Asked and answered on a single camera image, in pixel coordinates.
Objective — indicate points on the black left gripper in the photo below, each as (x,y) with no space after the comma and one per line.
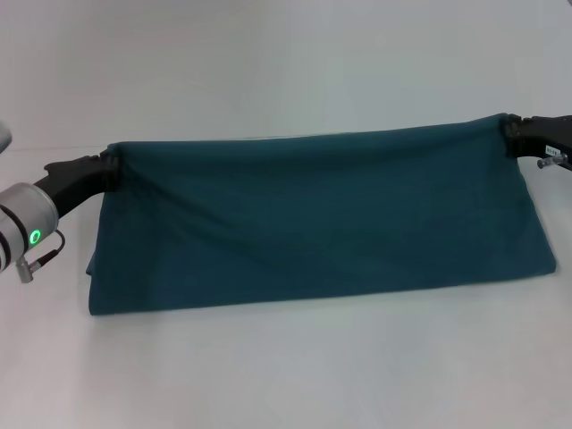
(71,181)

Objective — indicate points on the teal FREE print T-shirt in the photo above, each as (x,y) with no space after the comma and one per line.
(313,223)

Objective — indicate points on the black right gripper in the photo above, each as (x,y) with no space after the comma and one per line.
(547,136)

